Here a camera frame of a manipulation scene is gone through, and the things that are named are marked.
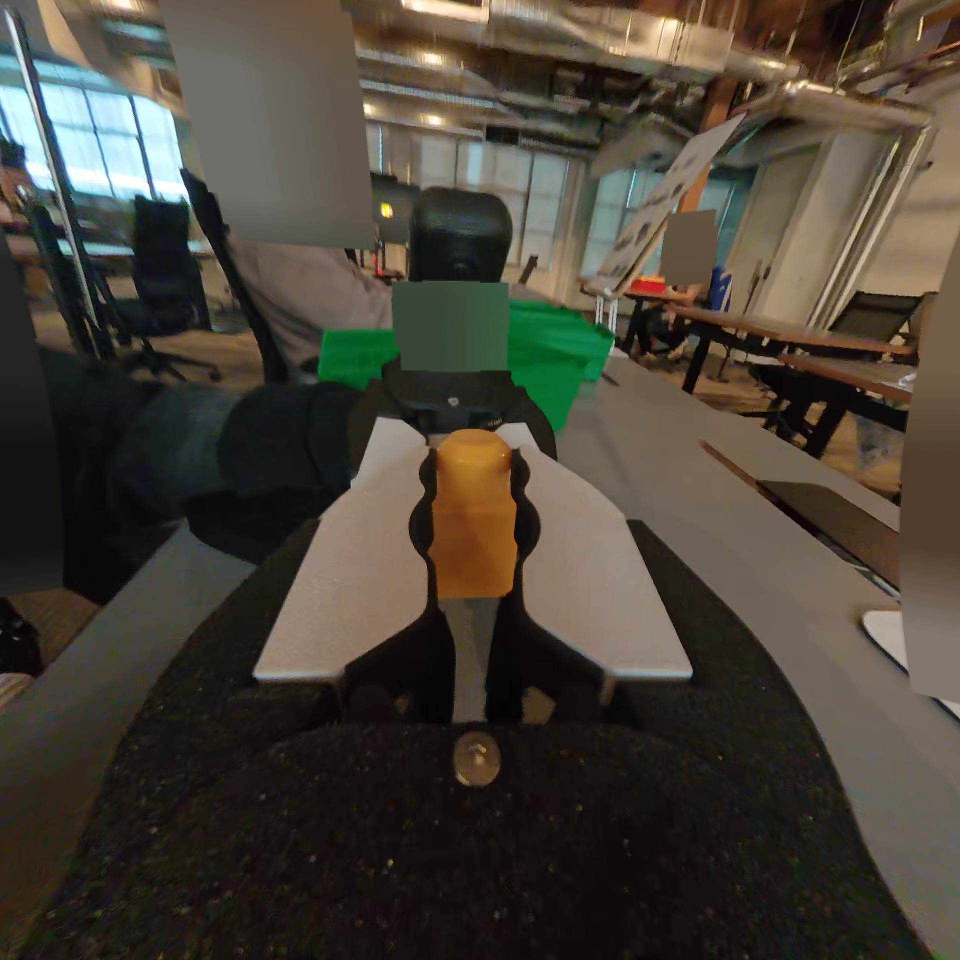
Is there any wooden desk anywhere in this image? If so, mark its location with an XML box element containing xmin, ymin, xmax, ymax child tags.
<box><xmin>622</xmin><ymin>288</ymin><xmax>920</xmax><ymax>395</ymax></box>
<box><xmin>780</xmin><ymin>352</ymin><xmax>920</xmax><ymax>459</ymax></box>

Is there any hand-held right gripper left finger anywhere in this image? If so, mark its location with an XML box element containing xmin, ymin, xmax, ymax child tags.
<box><xmin>252</xmin><ymin>417</ymin><xmax>435</xmax><ymax>699</ymax></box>

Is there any green plastic bin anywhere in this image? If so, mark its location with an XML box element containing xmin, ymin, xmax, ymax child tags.
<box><xmin>318</xmin><ymin>298</ymin><xmax>618</xmax><ymax>434</ymax></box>

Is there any person's left forearm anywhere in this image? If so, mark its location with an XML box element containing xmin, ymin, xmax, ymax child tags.
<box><xmin>45</xmin><ymin>348</ymin><xmax>369</xmax><ymax>564</ymax></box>

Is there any white poster board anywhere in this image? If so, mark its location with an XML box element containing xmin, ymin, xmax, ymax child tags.
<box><xmin>592</xmin><ymin>112</ymin><xmax>747</xmax><ymax>297</ymax></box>

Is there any wooden easel post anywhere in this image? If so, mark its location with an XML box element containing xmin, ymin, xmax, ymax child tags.
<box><xmin>678</xmin><ymin>75</ymin><xmax>751</xmax><ymax>219</ymax></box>

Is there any metal stand pole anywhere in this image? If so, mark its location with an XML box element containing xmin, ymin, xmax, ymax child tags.
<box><xmin>3</xmin><ymin>11</ymin><xmax>99</xmax><ymax>361</ymax></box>

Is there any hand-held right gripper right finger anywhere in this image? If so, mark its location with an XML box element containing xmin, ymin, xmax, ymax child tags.
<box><xmin>513</xmin><ymin>423</ymin><xmax>694</xmax><ymax>702</ymax></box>

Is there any orange mega block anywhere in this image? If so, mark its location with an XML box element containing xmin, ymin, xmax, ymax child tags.
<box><xmin>426</xmin><ymin>430</ymin><xmax>520</xmax><ymax>600</ymax></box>

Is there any white mat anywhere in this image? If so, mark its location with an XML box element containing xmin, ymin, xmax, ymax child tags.
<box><xmin>861</xmin><ymin>609</ymin><xmax>960</xmax><ymax>721</ymax></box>

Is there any black mesh office chair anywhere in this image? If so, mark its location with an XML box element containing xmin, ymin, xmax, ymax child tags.
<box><xmin>750</xmin><ymin>291</ymin><xmax>939</xmax><ymax>455</ymax></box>

